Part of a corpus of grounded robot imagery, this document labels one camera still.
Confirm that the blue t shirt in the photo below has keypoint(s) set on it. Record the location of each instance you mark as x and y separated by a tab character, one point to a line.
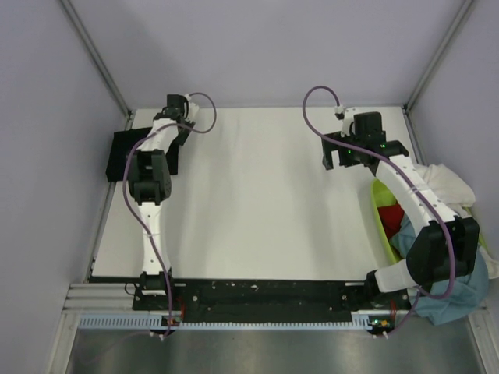
467	294

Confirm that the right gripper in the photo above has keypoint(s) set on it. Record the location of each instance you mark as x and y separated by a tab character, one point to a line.
327	147

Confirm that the black t shirt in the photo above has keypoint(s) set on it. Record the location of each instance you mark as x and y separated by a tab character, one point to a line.
123	142

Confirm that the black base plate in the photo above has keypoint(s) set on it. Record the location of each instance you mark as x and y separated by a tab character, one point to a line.
270	301

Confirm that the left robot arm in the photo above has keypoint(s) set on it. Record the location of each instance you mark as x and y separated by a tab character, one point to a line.
150	184

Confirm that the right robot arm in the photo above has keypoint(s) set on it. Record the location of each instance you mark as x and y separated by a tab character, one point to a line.
398	166

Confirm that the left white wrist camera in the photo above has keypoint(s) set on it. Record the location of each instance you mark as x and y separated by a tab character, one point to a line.
191	109

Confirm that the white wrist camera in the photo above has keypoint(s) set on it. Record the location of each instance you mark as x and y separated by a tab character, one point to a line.
346	116
191	109

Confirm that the right aluminium frame post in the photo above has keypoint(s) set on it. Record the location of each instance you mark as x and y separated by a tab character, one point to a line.
458	22

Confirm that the aluminium frame post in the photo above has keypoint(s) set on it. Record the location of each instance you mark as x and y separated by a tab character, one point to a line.
458	22
92	51

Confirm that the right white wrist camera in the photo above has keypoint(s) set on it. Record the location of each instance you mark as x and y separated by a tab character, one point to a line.
346	116

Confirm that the red t shirt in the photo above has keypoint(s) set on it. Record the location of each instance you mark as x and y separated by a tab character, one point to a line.
391	219

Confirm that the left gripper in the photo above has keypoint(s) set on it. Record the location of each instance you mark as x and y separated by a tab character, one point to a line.
182	137

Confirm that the left aluminium frame post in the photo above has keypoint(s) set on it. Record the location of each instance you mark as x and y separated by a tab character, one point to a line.
92	51

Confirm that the green plastic bin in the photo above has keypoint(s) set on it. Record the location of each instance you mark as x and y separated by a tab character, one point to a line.
427	241

